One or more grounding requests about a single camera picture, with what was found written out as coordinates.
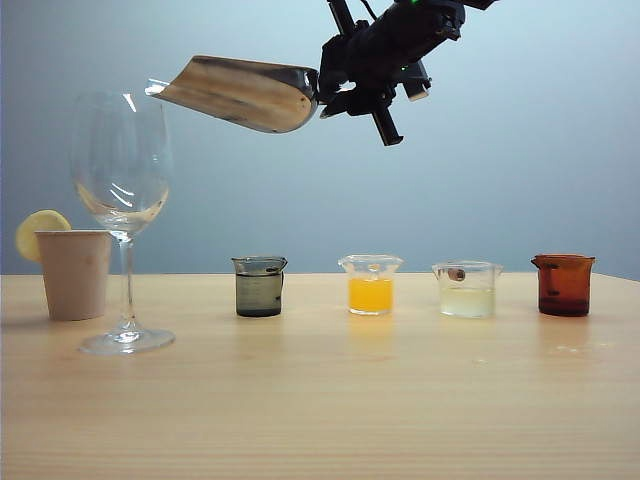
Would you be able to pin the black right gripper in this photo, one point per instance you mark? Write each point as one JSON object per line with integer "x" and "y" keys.
{"x": 375, "y": 65}

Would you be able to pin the shiny metal ice scoop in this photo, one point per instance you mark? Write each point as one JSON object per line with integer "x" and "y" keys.
{"x": 240, "y": 95}

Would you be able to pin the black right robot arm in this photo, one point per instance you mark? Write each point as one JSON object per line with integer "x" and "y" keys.
{"x": 425, "y": 35}

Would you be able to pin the glass beaker with orange juice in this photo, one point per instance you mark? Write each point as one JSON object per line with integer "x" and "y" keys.
{"x": 370, "y": 295}

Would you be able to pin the grey smoked glass beaker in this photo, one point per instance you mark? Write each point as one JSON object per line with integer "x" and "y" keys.
{"x": 257, "y": 292}

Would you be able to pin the clear wine glass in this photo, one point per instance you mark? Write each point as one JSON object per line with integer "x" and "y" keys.
{"x": 122, "y": 165}

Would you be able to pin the amber glass beaker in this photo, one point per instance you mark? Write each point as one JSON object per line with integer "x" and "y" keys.
{"x": 562, "y": 290}

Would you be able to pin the beige paper cup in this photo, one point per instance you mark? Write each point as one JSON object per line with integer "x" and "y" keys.
{"x": 70, "y": 275}

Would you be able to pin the yellow lemon slice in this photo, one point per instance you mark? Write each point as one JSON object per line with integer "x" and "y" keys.
{"x": 29, "y": 236}

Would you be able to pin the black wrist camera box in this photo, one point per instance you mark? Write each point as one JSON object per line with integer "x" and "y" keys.
{"x": 417, "y": 82}

